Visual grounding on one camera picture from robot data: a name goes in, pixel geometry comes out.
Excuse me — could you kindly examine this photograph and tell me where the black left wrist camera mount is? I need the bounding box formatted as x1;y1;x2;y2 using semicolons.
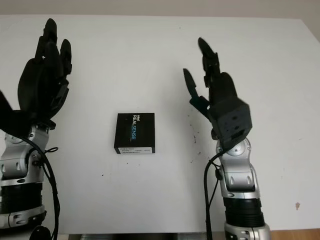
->
0;89;35;138

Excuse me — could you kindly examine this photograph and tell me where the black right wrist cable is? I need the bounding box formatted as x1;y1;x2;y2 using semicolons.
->
203;149;224;240

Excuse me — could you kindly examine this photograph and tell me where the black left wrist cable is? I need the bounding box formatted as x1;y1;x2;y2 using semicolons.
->
24;136;61;240

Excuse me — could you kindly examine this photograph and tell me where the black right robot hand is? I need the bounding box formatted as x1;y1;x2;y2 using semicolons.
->
183;37;241;119

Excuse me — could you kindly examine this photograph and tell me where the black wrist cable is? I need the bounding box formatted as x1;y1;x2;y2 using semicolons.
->
203;149;224;240
24;136;61;240

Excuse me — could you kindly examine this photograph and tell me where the black RealSense box lid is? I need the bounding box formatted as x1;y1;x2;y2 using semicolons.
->
113;112;156;156

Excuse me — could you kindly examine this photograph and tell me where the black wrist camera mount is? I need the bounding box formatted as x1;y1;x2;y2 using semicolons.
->
208;99;253;153
0;89;35;138

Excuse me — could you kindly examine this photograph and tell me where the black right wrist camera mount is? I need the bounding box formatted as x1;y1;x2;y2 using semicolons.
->
208;99;253;153

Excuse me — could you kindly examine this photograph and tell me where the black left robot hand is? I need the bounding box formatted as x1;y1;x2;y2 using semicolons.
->
16;18;74;124

